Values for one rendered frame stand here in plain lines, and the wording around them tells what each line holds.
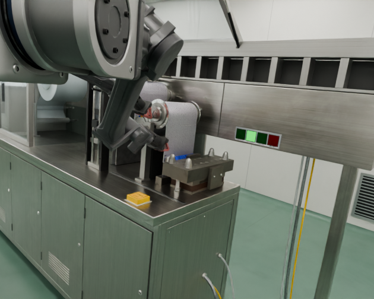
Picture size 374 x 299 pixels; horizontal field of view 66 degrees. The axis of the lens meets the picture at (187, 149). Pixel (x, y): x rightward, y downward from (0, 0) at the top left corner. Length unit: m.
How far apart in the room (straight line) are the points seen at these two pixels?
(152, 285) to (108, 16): 1.11
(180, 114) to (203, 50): 0.43
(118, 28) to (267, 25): 3.88
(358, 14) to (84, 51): 3.67
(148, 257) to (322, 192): 2.95
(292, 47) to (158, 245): 1.05
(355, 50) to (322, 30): 2.55
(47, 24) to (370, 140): 1.22
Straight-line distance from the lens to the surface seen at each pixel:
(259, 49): 1.53
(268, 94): 1.47
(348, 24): 3.87
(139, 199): 1.21
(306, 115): 1.40
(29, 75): 0.38
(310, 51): 1.43
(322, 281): 1.76
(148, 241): 1.23
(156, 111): 1.42
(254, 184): 4.21
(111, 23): 0.35
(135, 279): 1.38
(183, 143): 1.53
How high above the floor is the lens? 1.39
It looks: 12 degrees down
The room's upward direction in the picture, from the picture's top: 6 degrees clockwise
